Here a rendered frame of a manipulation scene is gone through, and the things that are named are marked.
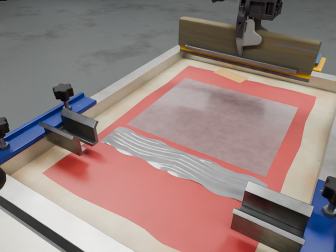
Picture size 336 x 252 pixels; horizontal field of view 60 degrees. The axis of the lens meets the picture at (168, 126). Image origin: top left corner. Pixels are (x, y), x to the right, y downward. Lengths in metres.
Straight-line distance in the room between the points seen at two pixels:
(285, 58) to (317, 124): 0.18
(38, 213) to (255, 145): 0.45
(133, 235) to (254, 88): 0.58
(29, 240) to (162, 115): 0.45
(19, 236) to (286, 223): 0.37
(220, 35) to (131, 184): 0.44
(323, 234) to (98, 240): 0.32
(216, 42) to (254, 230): 0.50
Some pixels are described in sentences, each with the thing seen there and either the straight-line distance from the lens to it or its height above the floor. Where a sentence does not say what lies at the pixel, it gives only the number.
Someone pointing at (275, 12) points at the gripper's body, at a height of 1.19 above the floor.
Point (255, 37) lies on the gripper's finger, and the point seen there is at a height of 1.14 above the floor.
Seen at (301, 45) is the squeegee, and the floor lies 1.13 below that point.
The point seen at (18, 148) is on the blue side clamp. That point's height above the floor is 1.00.
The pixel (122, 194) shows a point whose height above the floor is 0.95.
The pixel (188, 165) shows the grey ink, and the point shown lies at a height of 0.96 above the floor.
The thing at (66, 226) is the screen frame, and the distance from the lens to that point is 0.48.
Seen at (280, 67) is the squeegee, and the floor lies 1.08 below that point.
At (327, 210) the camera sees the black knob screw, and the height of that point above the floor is 1.01.
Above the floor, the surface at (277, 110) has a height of 0.96.
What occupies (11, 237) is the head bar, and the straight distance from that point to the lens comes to 0.43.
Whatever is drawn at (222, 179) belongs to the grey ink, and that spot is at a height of 0.96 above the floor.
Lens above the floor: 1.36
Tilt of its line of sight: 35 degrees down
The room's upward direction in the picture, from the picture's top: straight up
